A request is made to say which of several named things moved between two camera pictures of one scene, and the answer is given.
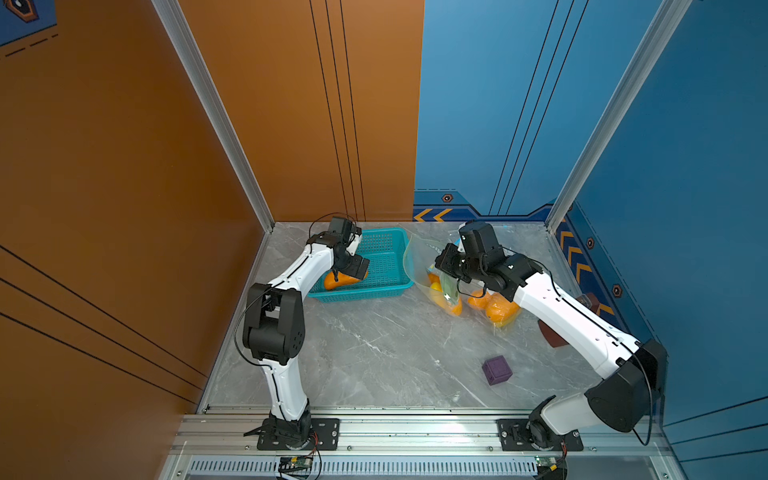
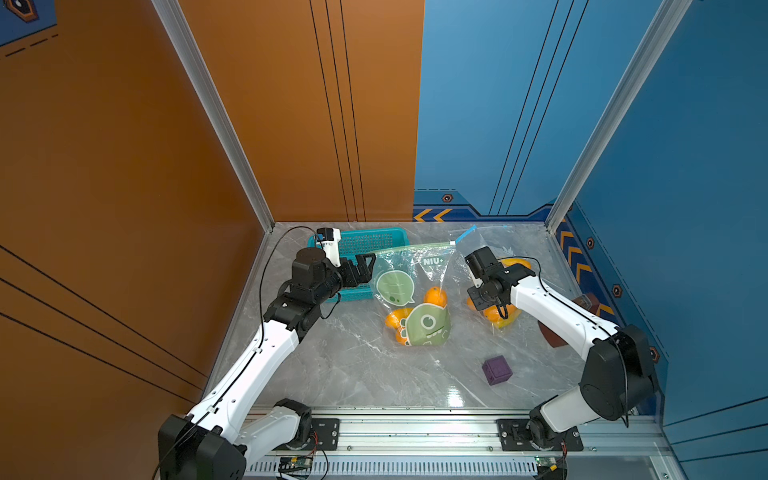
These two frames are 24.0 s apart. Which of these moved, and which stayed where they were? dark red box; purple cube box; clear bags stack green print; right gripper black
Moved: right gripper black; clear bags stack green print
Stayed: purple cube box; dark red box
